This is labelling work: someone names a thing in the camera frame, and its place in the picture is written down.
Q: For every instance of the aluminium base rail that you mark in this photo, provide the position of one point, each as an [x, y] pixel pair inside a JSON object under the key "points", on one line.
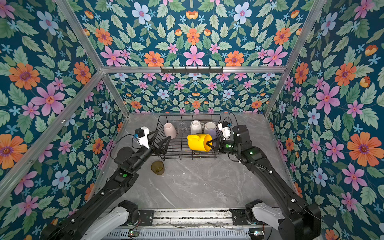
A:
{"points": [[192, 216]]}

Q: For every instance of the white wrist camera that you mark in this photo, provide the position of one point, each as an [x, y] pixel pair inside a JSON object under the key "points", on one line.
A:
{"points": [[224, 127], [142, 136]]}

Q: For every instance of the lilac plastic cup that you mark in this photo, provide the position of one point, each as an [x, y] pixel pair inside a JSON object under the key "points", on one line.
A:
{"points": [[212, 133]]}

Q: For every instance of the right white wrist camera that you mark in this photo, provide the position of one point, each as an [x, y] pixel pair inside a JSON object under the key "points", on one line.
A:
{"points": [[224, 127]]}

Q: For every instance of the olive green glass cup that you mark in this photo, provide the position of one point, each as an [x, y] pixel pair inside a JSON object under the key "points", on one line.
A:
{"points": [[158, 168]]}

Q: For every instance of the white mug red interior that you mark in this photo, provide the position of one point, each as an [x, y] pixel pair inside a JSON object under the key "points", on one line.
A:
{"points": [[210, 126]]}

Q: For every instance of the cream mug pink handle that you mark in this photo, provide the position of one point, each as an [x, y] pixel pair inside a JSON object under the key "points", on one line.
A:
{"points": [[170, 130]]}

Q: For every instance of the yellow mug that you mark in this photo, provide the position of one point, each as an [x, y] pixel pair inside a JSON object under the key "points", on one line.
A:
{"points": [[199, 142]]}

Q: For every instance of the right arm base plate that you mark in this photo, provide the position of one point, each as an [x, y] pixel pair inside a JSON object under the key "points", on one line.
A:
{"points": [[239, 218]]}

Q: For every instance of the black wall hook rail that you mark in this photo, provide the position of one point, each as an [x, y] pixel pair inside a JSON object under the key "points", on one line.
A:
{"points": [[190, 70]]}

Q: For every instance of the black wire dish rack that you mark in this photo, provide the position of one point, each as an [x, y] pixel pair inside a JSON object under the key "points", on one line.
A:
{"points": [[178, 147]]}

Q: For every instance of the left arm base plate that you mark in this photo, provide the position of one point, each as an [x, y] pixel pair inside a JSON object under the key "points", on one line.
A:
{"points": [[143, 218]]}

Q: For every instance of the clear glass cup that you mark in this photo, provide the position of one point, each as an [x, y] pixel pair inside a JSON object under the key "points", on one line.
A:
{"points": [[182, 129]]}

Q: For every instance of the white ceramic mug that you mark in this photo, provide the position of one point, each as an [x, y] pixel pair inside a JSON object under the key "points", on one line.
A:
{"points": [[196, 127]]}

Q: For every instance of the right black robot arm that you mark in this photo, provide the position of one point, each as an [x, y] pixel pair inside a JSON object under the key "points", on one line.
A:
{"points": [[257, 162]]}

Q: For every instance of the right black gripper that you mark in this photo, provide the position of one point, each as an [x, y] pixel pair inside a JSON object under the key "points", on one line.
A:
{"points": [[221, 145]]}

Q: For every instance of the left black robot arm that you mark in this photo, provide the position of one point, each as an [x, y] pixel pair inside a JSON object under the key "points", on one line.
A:
{"points": [[129, 161]]}

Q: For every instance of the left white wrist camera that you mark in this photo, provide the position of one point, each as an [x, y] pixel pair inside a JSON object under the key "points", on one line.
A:
{"points": [[142, 136]]}

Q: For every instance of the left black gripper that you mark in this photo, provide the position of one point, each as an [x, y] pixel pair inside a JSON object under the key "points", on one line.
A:
{"points": [[158, 151]]}

